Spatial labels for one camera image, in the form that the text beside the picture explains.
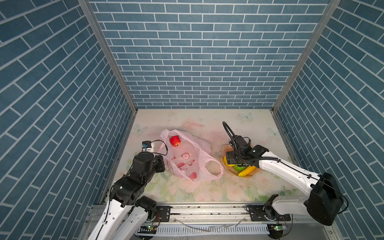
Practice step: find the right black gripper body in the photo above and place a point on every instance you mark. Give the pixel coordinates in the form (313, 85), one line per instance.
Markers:
(233, 157)

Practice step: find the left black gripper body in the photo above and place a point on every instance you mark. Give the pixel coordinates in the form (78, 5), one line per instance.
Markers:
(157, 166)

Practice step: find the green fake fruit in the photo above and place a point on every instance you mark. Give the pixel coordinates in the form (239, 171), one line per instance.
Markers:
(239, 168)

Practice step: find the peach scalloped bowl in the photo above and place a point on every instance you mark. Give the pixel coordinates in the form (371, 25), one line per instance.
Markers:
(228, 148)

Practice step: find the yellow fake banana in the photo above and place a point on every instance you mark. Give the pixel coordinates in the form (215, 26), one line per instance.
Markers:
(247, 171)

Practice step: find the small yellow fake fruit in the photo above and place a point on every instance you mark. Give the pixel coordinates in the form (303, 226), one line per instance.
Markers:
(227, 162)

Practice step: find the pink plastic bag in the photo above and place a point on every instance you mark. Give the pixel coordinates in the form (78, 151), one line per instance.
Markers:
(192, 159)

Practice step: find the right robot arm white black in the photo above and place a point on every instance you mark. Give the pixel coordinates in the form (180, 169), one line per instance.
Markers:
(321, 200)

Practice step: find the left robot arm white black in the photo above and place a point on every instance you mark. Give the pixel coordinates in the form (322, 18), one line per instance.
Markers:
(125, 192)

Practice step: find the red fake apple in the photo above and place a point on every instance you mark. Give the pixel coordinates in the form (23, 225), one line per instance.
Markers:
(175, 141)

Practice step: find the left green circuit board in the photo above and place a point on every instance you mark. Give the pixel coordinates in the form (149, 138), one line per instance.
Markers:
(147, 230)

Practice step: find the green circuit board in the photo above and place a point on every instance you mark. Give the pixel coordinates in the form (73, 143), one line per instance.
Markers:
(147, 230)
(275, 227)

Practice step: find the right green circuit board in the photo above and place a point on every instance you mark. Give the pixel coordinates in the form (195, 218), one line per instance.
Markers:
(275, 227)

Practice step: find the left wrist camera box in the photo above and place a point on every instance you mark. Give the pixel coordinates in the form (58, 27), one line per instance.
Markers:
(147, 146)

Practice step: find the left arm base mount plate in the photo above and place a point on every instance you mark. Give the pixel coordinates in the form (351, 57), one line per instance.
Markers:
(162, 213)

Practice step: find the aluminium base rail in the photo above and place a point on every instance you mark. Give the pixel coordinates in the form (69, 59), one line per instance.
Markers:
(220, 212)

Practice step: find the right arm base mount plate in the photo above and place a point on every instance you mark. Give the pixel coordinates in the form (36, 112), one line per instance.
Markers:
(259, 213)

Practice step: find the white slotted cable duct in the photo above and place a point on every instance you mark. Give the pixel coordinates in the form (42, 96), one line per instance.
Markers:
(206, 230)

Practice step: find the left metal corner post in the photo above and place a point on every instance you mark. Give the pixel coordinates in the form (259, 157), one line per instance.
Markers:
(93, 22)

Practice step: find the metal corner post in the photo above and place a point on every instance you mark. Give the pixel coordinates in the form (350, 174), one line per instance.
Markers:
(93, 22)
(318, 30)

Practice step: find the right metal corner post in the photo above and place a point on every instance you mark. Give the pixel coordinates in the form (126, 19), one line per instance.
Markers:
(318, 30)

